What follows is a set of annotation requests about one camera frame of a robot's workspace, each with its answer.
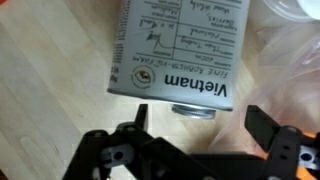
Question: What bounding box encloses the clear plastic bag pink zip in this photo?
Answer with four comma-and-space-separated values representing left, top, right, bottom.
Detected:
208, 13, 320, 158

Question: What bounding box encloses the grey Vietnam coffee bag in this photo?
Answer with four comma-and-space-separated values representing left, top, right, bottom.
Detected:
107, 0, 251, 120

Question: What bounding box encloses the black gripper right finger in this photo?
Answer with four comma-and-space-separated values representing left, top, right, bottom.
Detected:
244, 104, 305, 180

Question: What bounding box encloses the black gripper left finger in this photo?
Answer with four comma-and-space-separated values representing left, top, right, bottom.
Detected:
61, 103, 158, 180

